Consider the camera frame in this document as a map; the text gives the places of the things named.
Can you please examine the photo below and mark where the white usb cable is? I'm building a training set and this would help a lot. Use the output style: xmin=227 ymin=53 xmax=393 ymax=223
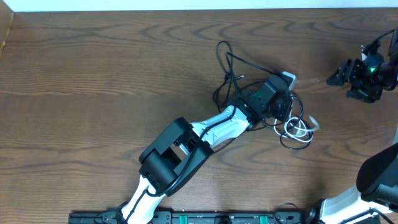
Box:
xmin=273 ymin=114 xmax=320 ymax=144

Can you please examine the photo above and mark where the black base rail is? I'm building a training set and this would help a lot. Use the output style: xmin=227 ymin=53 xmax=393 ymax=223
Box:
xmin=68 ymin=210 xmax=307 ymax=224

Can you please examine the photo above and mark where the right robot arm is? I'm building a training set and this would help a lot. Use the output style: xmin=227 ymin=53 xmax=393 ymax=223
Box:
xmin=306 ymin=29 xmax=397 ymax=224

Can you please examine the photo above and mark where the black usb cable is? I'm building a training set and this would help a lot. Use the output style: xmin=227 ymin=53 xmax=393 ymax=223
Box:
xmin=212 ymin=40 xmax=313 ymax=151

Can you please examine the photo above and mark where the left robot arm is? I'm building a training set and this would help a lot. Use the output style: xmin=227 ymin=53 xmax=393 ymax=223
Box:
xmin=118 ymin=72 xmax=297 ymax=223

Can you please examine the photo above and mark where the clear tape piece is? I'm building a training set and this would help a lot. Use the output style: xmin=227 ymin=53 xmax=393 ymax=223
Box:
xmin=297 ymin=78 xmax=320 ymax=85

